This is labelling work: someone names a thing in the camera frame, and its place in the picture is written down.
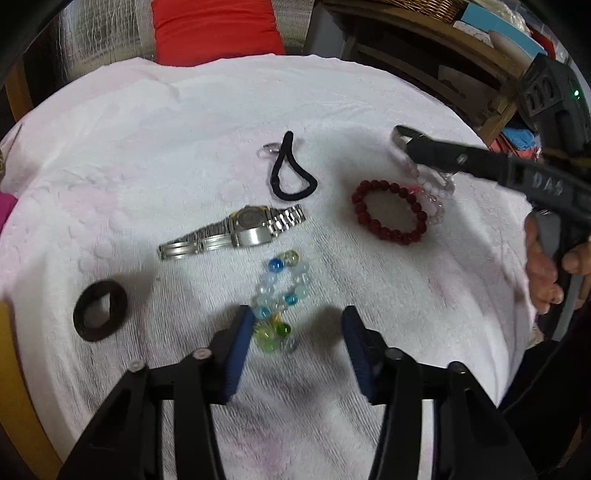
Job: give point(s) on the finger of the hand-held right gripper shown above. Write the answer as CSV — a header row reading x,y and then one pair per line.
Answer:
x,y
443,154

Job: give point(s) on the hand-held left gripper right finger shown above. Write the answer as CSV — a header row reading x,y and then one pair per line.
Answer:
x,y
355,341

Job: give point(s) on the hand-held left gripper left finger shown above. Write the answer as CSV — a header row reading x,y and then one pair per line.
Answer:
x,y
240,337

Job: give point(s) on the metal bangle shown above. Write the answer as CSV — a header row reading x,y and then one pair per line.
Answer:
x,y
399,137

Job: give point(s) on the silver metal wristwatch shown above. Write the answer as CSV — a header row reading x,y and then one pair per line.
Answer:
x,y
240,228

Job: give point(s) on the person's right hand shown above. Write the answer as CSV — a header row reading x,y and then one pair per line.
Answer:
x,y
540,270

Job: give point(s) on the wooden shelf unit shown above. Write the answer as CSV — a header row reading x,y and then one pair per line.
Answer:
x,y
438,50

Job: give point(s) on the wicker basket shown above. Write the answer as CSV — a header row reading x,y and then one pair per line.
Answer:
x,y
425,5

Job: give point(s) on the pinkish white towel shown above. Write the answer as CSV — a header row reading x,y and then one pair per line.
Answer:
x,y
184,115

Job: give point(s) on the red cushion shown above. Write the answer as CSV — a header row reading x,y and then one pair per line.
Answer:
x,y
217,27

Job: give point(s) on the silver quilted chair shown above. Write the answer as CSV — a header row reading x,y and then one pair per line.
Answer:
x,y
101,32

